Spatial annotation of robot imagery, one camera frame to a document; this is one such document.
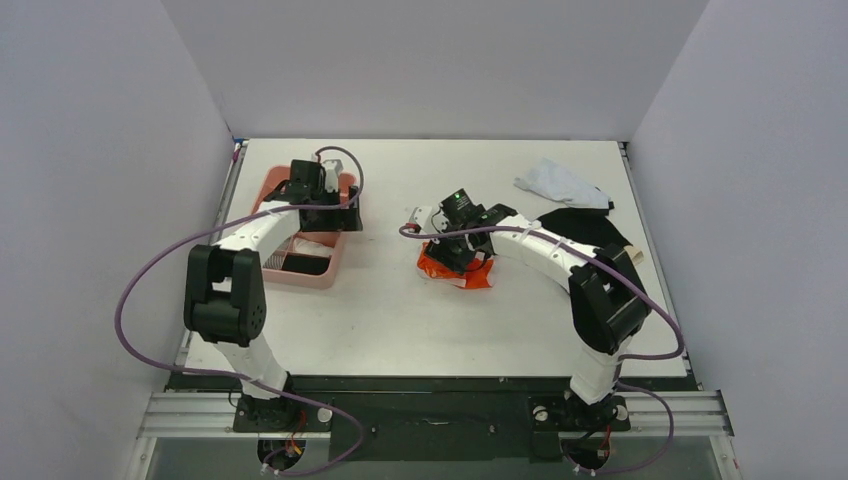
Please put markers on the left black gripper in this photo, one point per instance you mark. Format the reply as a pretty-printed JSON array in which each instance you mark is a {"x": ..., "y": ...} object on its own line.
[{"x": 342, "y": 220}]

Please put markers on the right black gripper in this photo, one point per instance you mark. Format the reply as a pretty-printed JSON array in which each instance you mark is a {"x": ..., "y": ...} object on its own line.
[{"x": 448, "y": 257}]

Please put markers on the orange underwear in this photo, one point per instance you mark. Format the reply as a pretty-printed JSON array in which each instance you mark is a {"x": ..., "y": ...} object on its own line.
[{"x": 476, "y": 278}]

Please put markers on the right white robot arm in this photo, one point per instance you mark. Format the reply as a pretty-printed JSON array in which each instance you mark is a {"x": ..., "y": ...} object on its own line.
[{"x": 601, "y": 283}]

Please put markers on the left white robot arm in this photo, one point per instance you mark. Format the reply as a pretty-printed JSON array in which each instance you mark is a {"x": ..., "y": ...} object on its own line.
[{"x": 225, "y": 299}]

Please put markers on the white rolled underwear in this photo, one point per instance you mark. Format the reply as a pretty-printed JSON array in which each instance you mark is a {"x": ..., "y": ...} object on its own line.
[{"x": 306, "y": 247}]

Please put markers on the black rolled underwear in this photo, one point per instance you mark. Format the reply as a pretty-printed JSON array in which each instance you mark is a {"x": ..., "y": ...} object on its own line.
[{"x": 306, "y": 265}]

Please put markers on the grey striped rolled underwear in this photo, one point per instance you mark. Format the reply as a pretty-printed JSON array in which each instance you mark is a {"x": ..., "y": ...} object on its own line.
[{"x": 275, "y": 261}]

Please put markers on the light blue underwear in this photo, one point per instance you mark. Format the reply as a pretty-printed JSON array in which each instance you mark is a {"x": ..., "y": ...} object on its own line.
[{"x": 558, "y": 183}]

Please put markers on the black underwear beige waistband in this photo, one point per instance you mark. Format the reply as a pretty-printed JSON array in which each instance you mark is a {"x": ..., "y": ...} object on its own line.
[{"x": 589, "y": 227}]

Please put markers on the pink divided storage tray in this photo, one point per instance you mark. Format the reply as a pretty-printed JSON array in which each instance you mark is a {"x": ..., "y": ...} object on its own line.
[{"x": 337, "y": 240}]

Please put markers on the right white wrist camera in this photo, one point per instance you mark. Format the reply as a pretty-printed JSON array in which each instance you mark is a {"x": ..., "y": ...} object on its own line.
[{"x": 428, "y": 219}]

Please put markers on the aluminium mounting rail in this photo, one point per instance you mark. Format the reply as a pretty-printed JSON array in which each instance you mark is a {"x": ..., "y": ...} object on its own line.
[{"x": 195, "y": 415}]

